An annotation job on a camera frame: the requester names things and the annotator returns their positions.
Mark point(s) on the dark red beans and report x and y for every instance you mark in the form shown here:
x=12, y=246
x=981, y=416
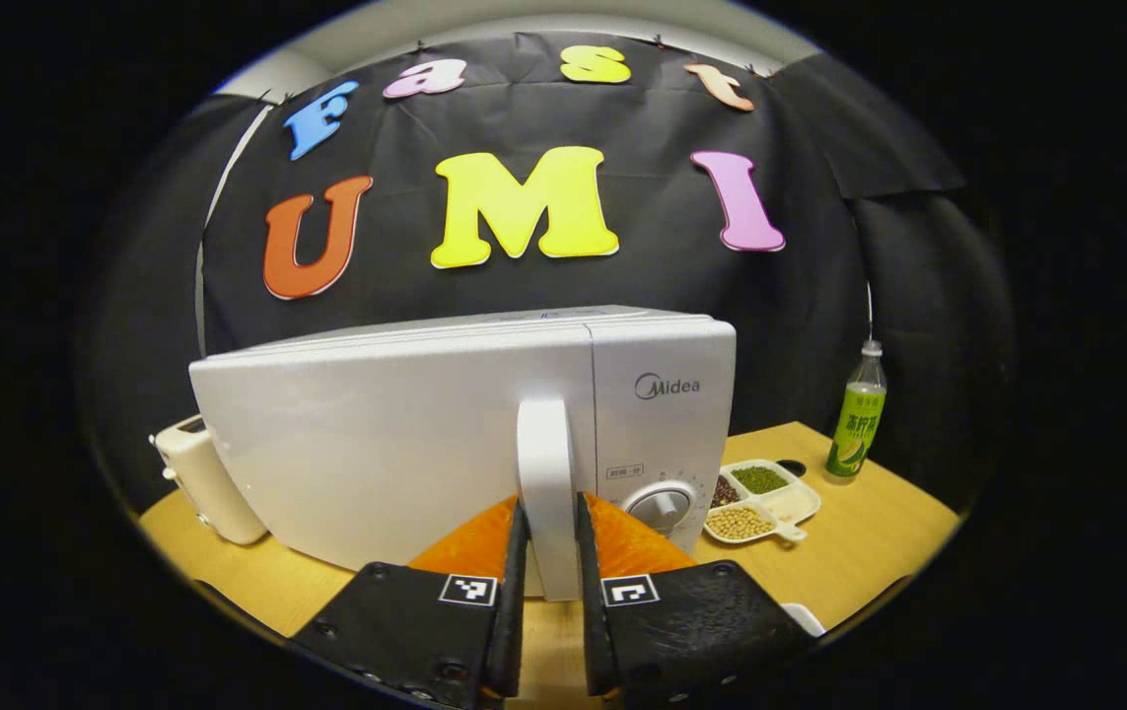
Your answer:
x=724, y=490

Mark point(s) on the white square plate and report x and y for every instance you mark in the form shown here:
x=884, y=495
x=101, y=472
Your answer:
x=805, y=617

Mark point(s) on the green mung beans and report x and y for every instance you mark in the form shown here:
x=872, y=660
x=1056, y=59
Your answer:
x=758, y=479

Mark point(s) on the white microwave oven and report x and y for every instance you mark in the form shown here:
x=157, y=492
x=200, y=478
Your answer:
x=376, y=444

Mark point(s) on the small black round lid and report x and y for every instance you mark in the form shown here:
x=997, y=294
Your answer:
x=792, y=467

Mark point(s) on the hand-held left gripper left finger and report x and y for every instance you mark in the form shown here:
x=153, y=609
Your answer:
x=510, y=611

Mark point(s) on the cream toaster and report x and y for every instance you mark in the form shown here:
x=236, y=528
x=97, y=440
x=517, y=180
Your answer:
x=203, y=473

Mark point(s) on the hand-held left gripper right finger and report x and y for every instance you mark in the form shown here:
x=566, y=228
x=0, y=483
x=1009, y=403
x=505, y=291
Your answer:
x=593, y=611

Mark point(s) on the yellow soybeans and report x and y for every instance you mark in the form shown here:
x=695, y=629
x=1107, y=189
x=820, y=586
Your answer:
x=739, y=523

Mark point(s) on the white divided dish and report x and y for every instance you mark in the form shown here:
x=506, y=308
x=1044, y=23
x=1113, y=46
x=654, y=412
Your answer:
x=800, y=531

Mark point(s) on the green label drink bottle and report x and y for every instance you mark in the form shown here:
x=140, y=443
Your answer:
x=854, y=434

